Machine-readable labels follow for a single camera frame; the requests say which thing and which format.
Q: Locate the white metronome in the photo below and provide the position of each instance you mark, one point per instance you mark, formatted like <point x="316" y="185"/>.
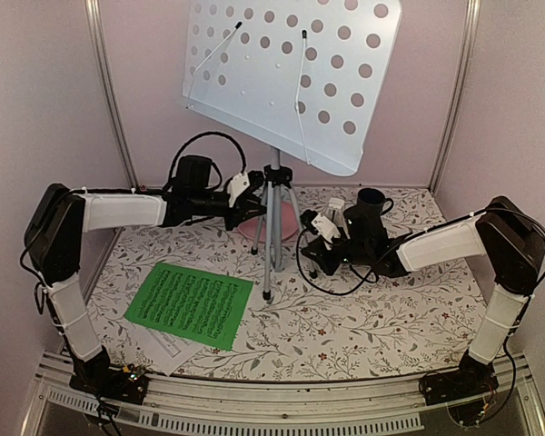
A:
<point x="334" y="211"/>

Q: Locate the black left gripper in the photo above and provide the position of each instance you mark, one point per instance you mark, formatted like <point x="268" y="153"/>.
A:
<point x="239" y="212"/>

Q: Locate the grey perforated music stand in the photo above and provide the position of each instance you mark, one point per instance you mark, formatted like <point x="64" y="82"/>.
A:
<point x="301" y="76"/>

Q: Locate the aluminium frame post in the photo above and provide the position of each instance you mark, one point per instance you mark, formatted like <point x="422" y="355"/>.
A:
<point x="102" y="61"/>
<point x="468" y="42"/>

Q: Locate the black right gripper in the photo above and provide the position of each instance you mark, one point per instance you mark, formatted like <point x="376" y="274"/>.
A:
<point x="318" y="246"/>

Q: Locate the dark blue cup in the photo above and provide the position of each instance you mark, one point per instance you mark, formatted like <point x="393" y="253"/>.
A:
<point x="374" y="201"/>

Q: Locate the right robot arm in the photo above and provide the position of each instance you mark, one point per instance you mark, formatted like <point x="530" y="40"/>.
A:
<point x="513" y="242"/>

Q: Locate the right aluminium frame post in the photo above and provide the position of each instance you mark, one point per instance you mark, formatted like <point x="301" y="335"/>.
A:
<point x="468" y="42"/>

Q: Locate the pink plastic plate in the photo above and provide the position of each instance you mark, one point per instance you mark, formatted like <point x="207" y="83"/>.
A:
<point x="289" y="226"/>

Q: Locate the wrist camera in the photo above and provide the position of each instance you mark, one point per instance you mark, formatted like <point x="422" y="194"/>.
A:
<point x="243" y="183"/>
<point x="319" y="224"/>

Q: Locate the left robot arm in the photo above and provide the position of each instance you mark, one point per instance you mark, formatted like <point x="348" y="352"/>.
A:
<point x="53" y="238"/>

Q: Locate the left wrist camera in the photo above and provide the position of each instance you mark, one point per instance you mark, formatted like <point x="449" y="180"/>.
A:
<point x="243" y="183"/>

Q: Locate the left aluminium frame post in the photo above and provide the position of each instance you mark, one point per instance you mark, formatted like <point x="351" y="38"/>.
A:
<point x="102" y="61"/>

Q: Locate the front aluminium rail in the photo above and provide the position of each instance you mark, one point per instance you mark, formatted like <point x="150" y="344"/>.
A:
<point x="194" y="406"/>

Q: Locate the white sheet music paper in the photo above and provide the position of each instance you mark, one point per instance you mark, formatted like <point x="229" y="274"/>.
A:
<point x="167" y="352"/>

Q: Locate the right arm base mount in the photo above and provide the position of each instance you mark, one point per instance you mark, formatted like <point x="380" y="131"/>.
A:
<point x="472" y="390"/>

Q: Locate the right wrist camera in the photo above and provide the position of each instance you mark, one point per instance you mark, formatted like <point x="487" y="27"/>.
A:
<point x="319" y="224"/>

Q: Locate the green sheet music paper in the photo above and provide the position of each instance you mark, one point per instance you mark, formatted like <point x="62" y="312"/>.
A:
<point x="192" y="304"/>

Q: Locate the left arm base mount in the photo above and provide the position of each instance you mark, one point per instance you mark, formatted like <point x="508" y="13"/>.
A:
<point x="108" y="383"/>

